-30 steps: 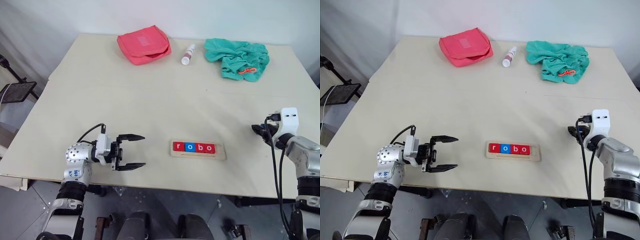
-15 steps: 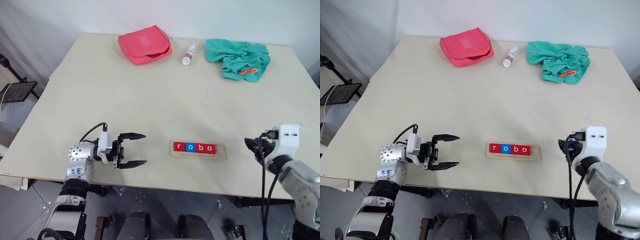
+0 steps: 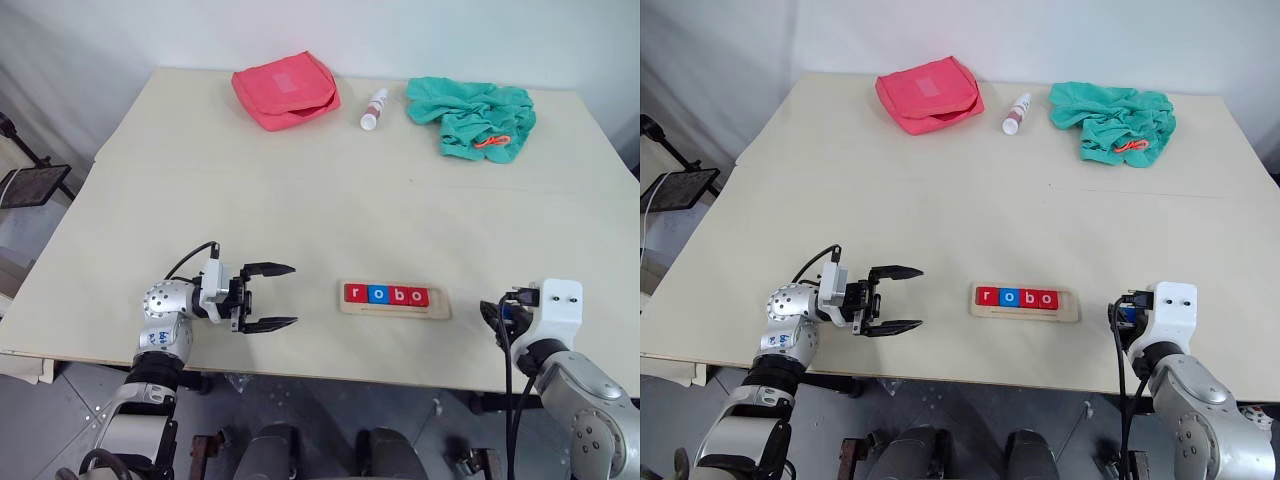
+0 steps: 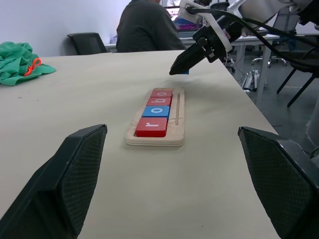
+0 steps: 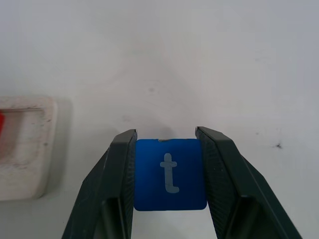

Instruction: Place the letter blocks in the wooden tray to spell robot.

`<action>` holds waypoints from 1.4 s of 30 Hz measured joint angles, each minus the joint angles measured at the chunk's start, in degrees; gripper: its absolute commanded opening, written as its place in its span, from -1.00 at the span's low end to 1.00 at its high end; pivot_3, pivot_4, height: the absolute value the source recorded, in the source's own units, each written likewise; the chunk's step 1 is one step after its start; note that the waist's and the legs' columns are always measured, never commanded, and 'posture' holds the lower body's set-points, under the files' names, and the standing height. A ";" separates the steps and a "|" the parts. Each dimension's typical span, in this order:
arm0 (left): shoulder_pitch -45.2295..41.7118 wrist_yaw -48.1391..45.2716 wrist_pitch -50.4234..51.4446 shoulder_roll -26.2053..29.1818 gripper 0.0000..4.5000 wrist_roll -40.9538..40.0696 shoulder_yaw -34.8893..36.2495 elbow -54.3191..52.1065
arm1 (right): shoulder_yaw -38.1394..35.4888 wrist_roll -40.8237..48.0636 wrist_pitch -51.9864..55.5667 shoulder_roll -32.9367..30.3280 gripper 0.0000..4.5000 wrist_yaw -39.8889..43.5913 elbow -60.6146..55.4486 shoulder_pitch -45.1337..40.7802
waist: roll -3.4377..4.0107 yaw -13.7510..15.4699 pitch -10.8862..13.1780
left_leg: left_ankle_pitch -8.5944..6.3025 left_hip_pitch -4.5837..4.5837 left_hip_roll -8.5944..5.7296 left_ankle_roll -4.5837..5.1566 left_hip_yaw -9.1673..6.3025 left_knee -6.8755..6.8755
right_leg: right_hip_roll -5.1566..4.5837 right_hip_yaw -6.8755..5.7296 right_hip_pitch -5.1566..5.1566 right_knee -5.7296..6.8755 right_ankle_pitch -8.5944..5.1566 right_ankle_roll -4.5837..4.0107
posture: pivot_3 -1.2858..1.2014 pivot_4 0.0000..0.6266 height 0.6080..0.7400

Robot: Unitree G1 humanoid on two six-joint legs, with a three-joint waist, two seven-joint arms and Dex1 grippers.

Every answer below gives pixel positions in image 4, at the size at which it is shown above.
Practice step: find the red letter tile b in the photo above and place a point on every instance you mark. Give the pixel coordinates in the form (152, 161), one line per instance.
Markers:
(159, 101)

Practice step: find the white office desk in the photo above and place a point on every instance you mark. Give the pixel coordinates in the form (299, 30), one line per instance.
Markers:
(261, 74)

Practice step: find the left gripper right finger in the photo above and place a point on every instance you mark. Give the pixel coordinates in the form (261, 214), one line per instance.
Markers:
(281, 184)

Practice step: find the green crumpled cloth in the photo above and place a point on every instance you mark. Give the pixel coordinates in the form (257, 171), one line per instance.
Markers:
(15, 64)

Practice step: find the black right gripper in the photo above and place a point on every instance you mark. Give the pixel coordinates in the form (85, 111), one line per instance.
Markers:
(211, 42)

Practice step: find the grey office chair base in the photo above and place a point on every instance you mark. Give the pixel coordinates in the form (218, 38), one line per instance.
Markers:
(270, 59)

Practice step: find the stack of books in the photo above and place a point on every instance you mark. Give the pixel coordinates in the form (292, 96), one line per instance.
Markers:
(184, 27)

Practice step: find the blue letter tile o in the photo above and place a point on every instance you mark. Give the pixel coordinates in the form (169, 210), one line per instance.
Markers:
(156, 111)

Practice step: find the laptop screen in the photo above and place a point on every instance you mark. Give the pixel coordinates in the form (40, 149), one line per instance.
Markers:
(173, 11)

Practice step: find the grey metal parts pile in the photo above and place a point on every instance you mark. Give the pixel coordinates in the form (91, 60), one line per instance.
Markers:
(250, 81)

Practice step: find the black office chair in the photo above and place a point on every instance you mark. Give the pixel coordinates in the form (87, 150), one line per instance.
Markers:
(87, 44)

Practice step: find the red letter tile r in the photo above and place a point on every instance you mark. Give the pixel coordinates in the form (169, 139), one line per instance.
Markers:
(151, 127)

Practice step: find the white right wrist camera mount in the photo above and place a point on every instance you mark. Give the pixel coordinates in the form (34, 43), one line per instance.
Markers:
(185, 10)

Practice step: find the wooden letter tray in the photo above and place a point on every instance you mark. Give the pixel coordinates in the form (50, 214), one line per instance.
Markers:
(154, 142)

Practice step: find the black metal leg chair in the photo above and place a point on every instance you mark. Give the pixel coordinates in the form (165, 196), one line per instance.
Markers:
(309, 56)

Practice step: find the person in dark grey top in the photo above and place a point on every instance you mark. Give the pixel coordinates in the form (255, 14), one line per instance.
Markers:
(147, 30)

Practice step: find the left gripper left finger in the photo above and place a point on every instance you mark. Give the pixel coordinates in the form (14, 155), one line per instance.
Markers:
(54, 189)

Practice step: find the red letter block o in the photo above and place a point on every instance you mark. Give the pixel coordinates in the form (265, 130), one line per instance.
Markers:
(162, 93)

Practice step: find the blue letter tile t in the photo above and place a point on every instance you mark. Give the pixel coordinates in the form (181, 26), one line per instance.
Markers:
(187, 72)

